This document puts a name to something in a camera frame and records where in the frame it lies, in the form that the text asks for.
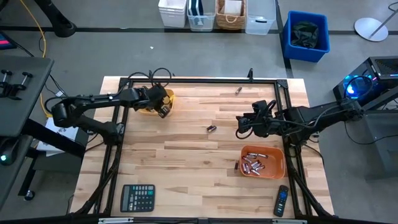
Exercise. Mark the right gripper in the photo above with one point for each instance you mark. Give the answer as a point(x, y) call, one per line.
point(264, 124)

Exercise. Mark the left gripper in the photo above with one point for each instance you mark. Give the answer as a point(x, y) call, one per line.
point(157, 96)

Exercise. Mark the black copper AA battery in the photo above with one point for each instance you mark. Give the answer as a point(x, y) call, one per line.
point(236, 165)
point(211, 128)
point(238, 90)

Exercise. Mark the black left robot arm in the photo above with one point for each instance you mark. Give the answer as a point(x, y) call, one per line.
point(93, 100)

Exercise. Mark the yellow plastic bin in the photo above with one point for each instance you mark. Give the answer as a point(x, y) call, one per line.
point(171, 102)

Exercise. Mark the orange plastic bin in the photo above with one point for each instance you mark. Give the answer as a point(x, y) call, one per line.
point(276, 165)

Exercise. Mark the black remote control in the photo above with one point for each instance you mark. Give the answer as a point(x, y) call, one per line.
point(281, 202)

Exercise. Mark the blue plastic tub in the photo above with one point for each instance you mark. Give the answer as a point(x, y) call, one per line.
point(287, 46)

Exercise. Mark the white plastic storage bin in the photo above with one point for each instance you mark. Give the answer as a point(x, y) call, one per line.
point(172, 12)

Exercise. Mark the small clear plastic bin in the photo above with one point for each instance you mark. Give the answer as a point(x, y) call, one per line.
point(202, 23)

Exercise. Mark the white printed paper sheet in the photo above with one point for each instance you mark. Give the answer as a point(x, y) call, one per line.
point(70, 134)

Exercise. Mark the navy blue folder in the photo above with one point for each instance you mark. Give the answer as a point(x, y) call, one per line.
point(196, 7)

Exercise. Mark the small white adapter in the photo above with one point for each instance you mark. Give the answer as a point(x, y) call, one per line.
point(59, 93)

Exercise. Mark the black plastic bag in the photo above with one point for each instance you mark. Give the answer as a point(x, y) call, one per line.
point(304, 34)

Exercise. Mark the wicker basket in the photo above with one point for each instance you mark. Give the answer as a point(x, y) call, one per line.
point(221, 18)

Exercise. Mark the black desk calculator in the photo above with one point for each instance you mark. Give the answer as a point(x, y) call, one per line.
point(136, 198)

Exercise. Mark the large clear plastic bin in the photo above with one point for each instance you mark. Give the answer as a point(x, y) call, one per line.
point(261, 12)

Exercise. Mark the white blank card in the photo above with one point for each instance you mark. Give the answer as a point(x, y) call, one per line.
point(233, 7)

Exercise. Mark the dark grey side stand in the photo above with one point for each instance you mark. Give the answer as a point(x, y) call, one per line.
point(382, 140)

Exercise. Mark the black stand leg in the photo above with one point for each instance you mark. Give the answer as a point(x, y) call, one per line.
point(59, 23)

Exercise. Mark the grey desk top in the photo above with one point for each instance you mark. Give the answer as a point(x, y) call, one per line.
point(28, 105)

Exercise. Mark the black computer tower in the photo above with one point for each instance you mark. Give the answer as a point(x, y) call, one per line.
point(385, 67)

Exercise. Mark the black device with green light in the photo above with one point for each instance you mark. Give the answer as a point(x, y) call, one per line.
point(9, 149)

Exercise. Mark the grey stand pole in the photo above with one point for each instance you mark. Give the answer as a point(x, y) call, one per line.
point(387, 21)

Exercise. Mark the black caster wheel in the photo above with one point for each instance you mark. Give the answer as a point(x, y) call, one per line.
point(29, 195)

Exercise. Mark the dark screen with pink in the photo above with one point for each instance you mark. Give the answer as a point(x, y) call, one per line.
point(4, 42)

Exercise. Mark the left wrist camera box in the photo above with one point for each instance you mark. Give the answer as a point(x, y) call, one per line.
point(164, 111)

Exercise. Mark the silver metal bracket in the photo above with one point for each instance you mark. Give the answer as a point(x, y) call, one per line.
point(115, 221)
point(289, 221)

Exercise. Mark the black desk leg frame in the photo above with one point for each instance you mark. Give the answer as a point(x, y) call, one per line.
point(34, 129)

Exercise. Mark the round grey base plate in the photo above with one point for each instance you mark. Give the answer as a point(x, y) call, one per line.
point(367, 29)

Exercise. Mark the black desk clamp mount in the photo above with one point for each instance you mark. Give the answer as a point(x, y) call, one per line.
point(12, 91)

